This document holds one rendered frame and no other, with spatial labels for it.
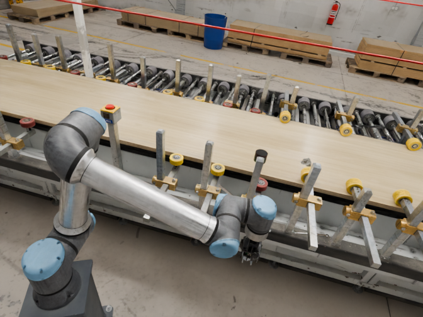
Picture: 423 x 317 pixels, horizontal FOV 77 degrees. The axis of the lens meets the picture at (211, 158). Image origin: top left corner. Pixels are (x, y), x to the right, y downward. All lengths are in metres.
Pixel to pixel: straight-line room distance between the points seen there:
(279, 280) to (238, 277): 0.31
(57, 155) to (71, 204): 0.38
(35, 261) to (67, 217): 0.19
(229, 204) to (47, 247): 0.76
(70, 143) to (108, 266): 1.49
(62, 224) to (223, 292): 1.23
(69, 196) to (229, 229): 0.61
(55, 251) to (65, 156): 0.55
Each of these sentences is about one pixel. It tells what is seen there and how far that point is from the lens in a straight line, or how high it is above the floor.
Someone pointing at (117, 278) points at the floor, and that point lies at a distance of 2.15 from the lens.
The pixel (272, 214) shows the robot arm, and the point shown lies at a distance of 0.96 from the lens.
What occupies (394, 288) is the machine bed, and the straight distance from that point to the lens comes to 2.43.
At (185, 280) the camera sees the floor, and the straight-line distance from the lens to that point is 2.11.
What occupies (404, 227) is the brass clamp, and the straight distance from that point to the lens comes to 1.57.
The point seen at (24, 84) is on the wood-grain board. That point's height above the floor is 0.90.
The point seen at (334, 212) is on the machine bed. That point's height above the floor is 0.73.
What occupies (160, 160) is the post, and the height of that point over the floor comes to 0.99.
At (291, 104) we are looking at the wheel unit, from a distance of 2.30.
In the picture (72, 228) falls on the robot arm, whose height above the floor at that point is 0.89.
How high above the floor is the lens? 1.87
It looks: 37 degrees down
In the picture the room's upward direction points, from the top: 8 degrees clockwise
